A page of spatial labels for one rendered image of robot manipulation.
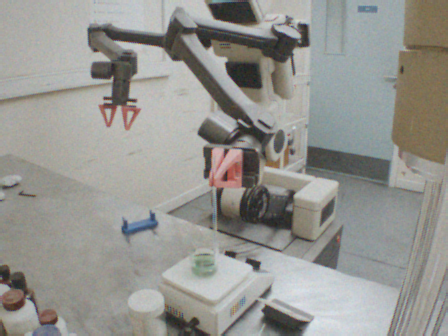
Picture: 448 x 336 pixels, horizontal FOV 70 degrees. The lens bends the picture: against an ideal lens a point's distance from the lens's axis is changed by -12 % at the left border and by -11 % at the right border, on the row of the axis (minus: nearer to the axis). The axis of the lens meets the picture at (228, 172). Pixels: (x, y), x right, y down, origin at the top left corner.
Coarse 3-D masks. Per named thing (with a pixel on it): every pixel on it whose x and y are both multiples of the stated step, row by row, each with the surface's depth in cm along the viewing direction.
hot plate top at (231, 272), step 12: (180, 264) 64; (228, 264) 64; (240, 264) 64; (168, 276) 60; (180, 276) 60; (192, 276) 60; (216, 276) 60; (228, 276) 60; (240, 276) 60; (180, 288) 58; (192, 288) 57; (204, 288) 57; (216, 288) 57; (228, 288) 57; (204, 300) 55; (216, 300) 55
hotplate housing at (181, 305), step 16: (160, 288) 61; (176, 288) 60; (240, 288) 60; (256, 288) 64; (176, 304) 59; (192, 304) 57; (208, 304) 56; (224, 304) 56; (240, 304) 60; (192, 320) 57; (208, 320) 56; (224, 320) 57
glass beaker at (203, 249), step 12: (192, 240) 61; (204, 240) 57; (216, 240) 58; (192, 252) 58; (204, 252) 58; (216, 252) 59; (192, 264) 59; (204, 264) 58; (216, 264) 60; (204, 276) 59
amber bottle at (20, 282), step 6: (12, 276) 54; (18, 276) 54; (24, 276) 55; (12, 282) 53; (18, 282) 53; (24, 282) 54; (18, 288) 53; (24, 288) 54; (30, 288) 56; (24, 294) 55; (30, 294) 55; (30, 300) 55; (36, 300) 57; (36, 306) 56; (36, 312) 56
